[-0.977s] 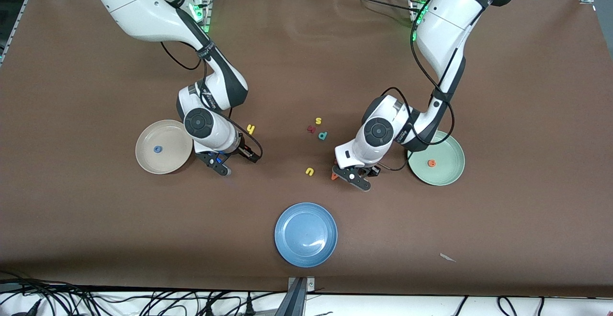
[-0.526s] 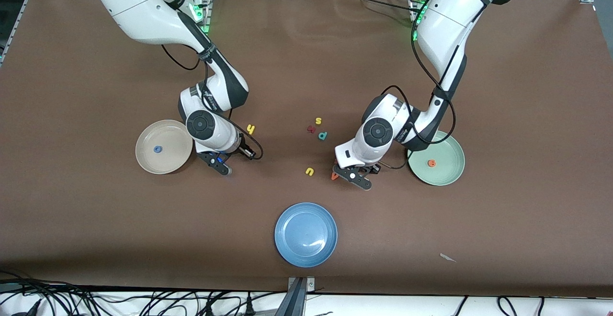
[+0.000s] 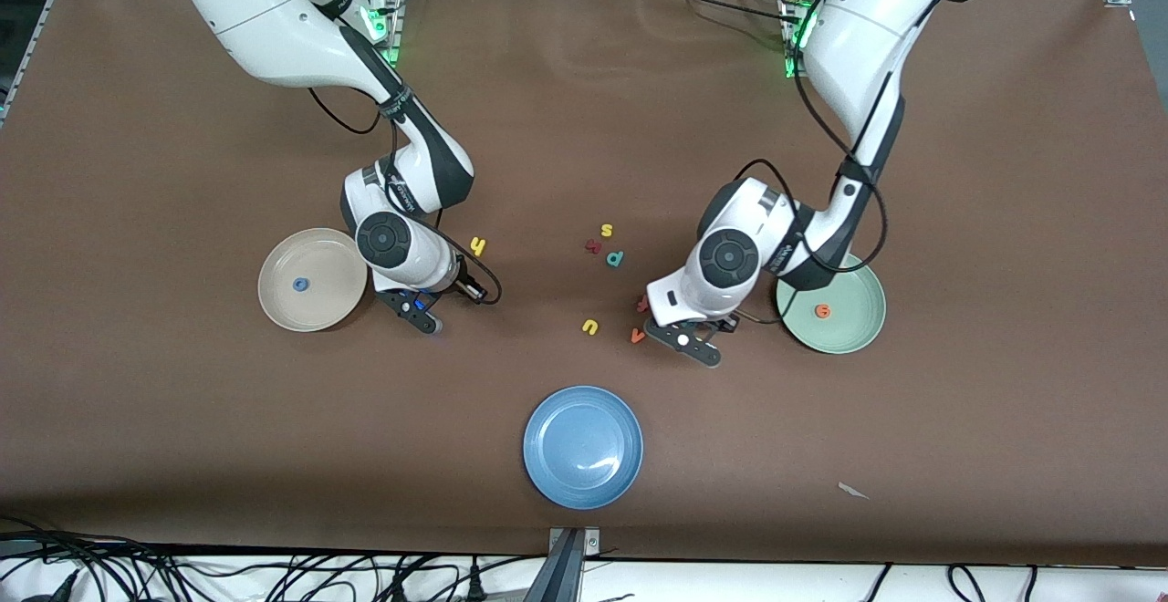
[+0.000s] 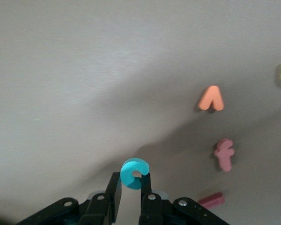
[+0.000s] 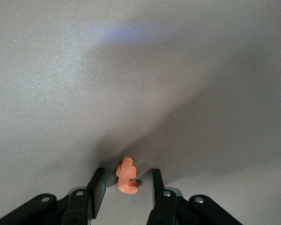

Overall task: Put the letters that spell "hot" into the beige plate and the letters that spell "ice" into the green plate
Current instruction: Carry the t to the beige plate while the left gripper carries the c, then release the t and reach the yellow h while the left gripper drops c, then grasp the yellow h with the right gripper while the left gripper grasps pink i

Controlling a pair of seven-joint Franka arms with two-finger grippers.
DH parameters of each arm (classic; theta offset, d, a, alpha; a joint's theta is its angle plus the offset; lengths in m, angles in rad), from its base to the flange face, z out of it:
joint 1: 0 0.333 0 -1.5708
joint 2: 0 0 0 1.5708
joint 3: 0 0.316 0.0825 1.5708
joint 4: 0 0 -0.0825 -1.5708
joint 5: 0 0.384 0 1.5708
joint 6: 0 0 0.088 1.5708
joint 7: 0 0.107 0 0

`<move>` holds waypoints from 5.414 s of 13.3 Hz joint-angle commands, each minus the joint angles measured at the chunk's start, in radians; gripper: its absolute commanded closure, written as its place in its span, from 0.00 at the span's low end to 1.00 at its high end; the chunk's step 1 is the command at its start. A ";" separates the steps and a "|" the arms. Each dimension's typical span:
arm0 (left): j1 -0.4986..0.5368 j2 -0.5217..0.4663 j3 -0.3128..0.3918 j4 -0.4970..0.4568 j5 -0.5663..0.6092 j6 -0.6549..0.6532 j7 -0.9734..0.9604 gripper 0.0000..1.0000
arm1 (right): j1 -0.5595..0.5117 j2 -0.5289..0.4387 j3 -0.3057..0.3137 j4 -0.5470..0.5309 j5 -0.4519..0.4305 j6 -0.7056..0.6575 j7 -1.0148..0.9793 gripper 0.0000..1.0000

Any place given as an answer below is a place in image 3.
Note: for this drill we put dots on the silver metal bracket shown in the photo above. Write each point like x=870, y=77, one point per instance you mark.
x=589, y=543

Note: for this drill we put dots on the yellow foam letter h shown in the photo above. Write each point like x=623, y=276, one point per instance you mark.
x=478, y=247

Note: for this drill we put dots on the beige brown plate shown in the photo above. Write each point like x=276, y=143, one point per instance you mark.
x=315, y=301

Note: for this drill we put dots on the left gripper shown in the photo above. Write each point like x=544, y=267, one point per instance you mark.
x=727, y=322

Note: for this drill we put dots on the brown table cover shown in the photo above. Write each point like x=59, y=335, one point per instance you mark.
x=584, y=128

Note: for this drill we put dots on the white paper scrap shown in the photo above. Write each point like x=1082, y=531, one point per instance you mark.
x=853, y=491

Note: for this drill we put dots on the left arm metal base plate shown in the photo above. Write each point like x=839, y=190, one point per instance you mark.
x=789, y=9

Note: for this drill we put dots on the light green plate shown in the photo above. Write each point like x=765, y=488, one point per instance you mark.
x=844, y=328

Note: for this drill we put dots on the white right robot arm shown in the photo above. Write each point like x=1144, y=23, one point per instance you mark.
x=265, y=27

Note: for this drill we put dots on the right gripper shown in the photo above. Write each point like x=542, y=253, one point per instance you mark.
x=463, y=285

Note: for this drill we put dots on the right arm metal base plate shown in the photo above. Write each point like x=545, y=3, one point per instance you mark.
x=394, y=36

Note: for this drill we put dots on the blue plate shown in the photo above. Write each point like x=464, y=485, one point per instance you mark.
x=582, y=447

